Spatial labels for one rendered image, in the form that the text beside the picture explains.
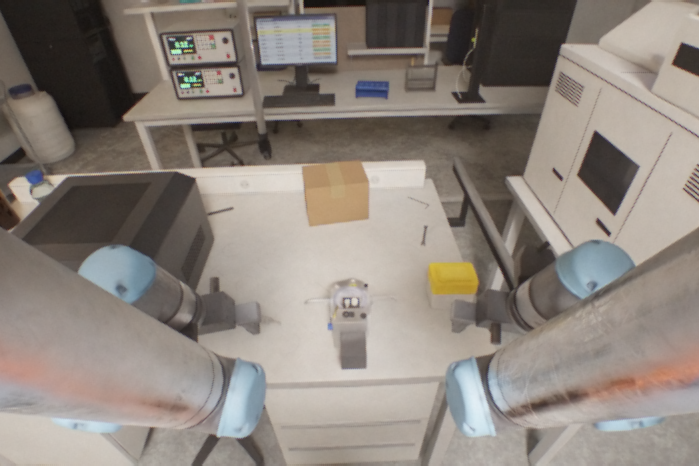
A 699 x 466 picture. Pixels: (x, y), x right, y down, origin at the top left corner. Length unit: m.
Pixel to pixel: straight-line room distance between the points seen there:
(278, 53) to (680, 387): 2.56
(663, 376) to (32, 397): 0.28
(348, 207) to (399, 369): 0.61
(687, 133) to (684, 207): 0.16
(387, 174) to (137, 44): 4.75
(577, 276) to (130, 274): 0.47
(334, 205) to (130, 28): 4.81
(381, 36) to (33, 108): 3.35
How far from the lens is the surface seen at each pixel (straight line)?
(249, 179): 1.55
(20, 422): 1.67
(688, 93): 1.11
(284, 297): 1.14
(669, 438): 2.33
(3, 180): 4.29
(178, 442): 2.03
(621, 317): 0.22
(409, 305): 1.11
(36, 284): 0.20
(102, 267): 0.48
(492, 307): 0.60
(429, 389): 1.16
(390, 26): 2.81
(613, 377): 0.24
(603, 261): 0.47
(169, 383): 0.30
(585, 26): 6.16
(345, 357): 0.92
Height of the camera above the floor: 1.75
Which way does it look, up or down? 40 degrees down
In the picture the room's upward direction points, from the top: 1 degrees counter-clockwise
